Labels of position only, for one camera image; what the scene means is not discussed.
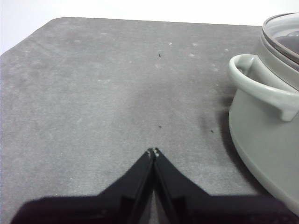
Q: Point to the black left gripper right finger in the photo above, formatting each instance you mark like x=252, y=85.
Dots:
x=198, y=207

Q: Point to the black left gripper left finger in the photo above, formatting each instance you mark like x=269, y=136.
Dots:
x=112, y=205

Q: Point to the glass lid with green knob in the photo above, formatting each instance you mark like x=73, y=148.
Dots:
x=285, y=35

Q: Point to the pale green electric steamer pot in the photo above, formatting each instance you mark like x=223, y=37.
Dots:
x=259, y=140

